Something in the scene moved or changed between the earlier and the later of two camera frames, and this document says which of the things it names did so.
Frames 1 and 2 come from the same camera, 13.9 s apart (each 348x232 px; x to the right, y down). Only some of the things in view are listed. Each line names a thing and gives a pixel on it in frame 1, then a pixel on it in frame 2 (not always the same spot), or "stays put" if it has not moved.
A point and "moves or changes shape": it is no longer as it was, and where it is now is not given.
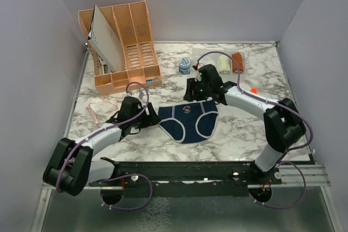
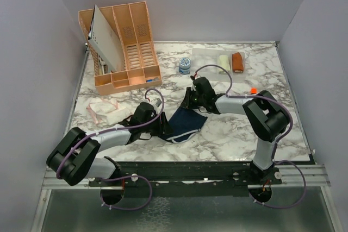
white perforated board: (106, 42) stays put
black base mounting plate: (189, 178) stays put
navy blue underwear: (188, 123) moves or changes shape
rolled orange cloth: (238, 60) stays put
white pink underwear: (103, 109) stays put
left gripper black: (150, 119) -> (164, 127)
